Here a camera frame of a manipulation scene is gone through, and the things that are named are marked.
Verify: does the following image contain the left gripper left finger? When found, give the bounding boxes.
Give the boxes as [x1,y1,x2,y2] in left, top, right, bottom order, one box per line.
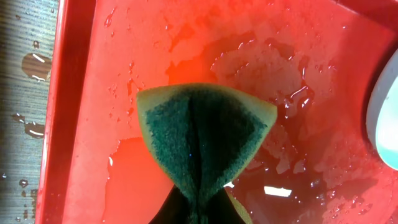
[149,185,190,224]

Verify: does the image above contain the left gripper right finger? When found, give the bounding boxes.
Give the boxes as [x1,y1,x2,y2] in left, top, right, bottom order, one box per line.
[199,189,245,224]

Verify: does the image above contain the mint plate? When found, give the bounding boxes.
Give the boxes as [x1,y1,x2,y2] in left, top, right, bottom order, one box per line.
[366,52,397,170]

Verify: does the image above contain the red plastic tray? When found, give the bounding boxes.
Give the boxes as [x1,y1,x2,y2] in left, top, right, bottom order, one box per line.
[35,0,397,223]

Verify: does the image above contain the green yellow sponge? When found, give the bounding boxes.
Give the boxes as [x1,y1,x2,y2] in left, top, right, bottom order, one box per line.
[136,83,277,223]

